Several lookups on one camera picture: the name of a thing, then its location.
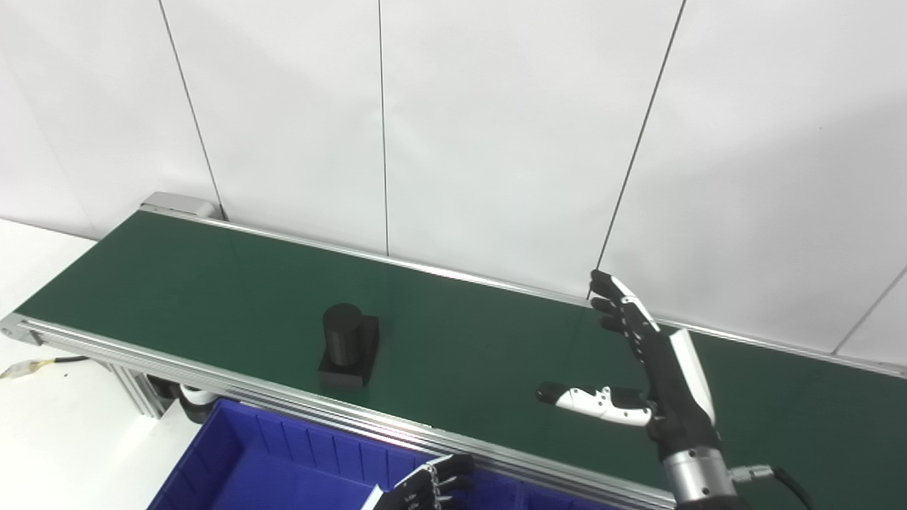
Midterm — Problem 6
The aluminium conveyor leg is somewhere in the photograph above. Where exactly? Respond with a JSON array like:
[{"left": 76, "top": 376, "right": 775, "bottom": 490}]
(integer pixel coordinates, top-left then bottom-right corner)
[{"left": 105, "top": 360, "right": 169, "bottom": 420}]

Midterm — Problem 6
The green conveyor belt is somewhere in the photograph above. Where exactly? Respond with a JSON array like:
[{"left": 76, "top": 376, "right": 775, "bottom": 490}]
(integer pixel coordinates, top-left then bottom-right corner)
[{"left": 0, "top": 191, "right": 907, "bottom": 510}]

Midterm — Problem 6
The blue plastic bin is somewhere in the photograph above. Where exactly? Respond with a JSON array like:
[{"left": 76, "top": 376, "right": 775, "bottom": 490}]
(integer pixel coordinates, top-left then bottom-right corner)
[
  {"left": 513, "top": 484, "right": 628, "bottom": 510},
  {"left": 147, "top": 397, "right": 515, "bottom": 510}
]

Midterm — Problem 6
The black cylinder-on-block part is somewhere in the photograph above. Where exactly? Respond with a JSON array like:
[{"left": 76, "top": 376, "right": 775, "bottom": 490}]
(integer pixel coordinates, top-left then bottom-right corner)
[{"left": 317, "top": 302, "right": 381, "bottom": 391}]

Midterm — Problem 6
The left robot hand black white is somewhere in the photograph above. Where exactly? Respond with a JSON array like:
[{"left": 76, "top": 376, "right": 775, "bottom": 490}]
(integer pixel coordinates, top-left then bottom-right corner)
[{"left": 361, "top": 453, "right": 477, "bottom": 510}]

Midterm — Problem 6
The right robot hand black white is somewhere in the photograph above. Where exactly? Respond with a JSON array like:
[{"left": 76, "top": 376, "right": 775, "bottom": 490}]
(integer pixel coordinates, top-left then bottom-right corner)
[{"left": 536, "top": 269, "right": 723, "bottom": 461}]

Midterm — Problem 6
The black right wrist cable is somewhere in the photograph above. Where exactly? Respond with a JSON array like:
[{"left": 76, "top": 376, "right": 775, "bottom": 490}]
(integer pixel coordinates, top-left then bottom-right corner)
[{"left": 728, "top": 463, "right": 817, "bottom": 510}]

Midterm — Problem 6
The black white conveyor motor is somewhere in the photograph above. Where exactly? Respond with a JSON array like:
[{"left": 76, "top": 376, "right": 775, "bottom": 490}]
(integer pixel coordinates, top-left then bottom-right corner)
[{"left": 147, "top": 375, "right": 222, "bottom": 426}]

